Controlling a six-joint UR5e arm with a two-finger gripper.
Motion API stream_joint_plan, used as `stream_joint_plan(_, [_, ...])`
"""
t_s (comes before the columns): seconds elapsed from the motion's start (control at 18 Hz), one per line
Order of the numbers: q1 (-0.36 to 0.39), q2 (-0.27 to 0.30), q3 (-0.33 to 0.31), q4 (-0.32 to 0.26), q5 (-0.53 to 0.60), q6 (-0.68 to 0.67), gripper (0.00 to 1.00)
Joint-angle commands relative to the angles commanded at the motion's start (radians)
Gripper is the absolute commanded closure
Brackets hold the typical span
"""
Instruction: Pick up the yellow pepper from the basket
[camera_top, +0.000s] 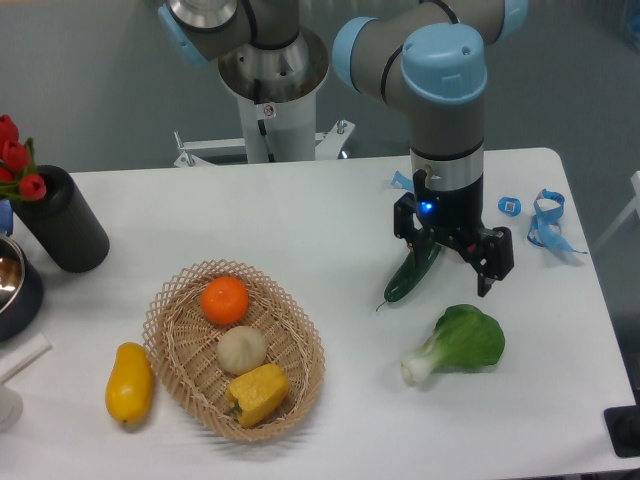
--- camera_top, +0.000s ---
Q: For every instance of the white steamed bun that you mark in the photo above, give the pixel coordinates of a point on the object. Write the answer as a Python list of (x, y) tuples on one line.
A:
[(241, 349)]

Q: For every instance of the steel bowl black base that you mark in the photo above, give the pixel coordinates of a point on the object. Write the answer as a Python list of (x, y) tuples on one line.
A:
[(22, 290)]

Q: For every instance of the black ribbed vase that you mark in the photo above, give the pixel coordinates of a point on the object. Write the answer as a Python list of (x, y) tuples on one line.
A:
[(64, 223)]

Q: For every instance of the blue object left edge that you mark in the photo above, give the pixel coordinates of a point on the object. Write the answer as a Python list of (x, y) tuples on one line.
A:
[(6, 218)]

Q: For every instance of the green bok choy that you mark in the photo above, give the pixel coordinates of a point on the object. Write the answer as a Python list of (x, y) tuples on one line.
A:
[(463, 338)]

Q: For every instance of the curved blue strip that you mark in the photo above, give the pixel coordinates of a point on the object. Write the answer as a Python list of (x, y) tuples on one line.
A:
[(400, 181)]

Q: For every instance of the black device at edge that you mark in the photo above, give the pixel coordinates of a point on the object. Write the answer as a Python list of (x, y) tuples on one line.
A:
[(623, 429)]

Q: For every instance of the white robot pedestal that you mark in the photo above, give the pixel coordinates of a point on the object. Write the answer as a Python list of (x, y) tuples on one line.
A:
[(276, 93)]

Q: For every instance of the green cucumber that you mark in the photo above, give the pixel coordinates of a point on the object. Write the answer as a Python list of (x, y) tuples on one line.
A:
[(408, 276)]

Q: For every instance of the woven wicker basket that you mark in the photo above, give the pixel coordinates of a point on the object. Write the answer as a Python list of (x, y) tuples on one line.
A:
[(181, 344)]

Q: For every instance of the yellow mango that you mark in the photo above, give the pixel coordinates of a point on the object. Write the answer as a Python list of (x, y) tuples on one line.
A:
[(129, 390)]

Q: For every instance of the red tulip bouquet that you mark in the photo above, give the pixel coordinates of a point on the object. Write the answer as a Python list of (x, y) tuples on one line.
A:
[(20, 179)]

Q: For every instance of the yellow bell pepper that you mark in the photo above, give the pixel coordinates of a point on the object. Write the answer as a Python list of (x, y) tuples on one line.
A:
[(255, 395)]

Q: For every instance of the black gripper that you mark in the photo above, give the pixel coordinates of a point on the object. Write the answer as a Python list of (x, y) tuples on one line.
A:
[(453, 219)]

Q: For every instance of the orange fruit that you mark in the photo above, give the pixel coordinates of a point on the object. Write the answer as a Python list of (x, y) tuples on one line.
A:
[(224, 301)]

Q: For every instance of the blue tangled ribbon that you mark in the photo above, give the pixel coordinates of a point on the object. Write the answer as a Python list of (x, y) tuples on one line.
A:
[(545, 229)]

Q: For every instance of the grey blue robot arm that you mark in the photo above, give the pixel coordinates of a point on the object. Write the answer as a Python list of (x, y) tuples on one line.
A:
[(427, 64)]

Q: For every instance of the small blue tag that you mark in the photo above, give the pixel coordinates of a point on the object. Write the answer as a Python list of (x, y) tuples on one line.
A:
[(510, 206)]

